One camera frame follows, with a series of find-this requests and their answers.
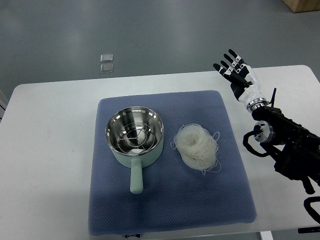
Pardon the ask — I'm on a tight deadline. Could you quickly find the upper metal floor plate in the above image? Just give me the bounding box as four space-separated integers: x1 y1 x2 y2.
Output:
100 53 114 63

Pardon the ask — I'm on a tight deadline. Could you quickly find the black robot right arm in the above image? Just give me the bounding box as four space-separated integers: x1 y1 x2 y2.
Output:
242 98 320 195

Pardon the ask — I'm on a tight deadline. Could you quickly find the brown cardboard box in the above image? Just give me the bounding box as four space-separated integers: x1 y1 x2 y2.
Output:
283 0 320 13

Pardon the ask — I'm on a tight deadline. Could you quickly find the white vermicelli noodle bundle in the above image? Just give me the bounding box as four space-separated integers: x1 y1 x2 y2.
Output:
170 123 222 175

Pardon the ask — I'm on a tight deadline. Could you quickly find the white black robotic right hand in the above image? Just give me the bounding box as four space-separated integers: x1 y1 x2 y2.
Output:
213 49 268 113

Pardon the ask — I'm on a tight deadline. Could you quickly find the mint green steel pot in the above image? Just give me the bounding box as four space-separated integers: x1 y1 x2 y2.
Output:
105 106 164 194

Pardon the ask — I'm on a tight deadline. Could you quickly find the black cable loop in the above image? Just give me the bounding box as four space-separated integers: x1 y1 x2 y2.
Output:
302 196 320 225

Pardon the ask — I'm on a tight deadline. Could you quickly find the wire steaming rack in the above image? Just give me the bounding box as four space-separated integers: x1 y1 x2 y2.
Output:
116 122 156 155

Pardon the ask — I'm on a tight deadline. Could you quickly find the blue quilted mat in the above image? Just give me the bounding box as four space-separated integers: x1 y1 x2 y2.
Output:
88 90 257 236

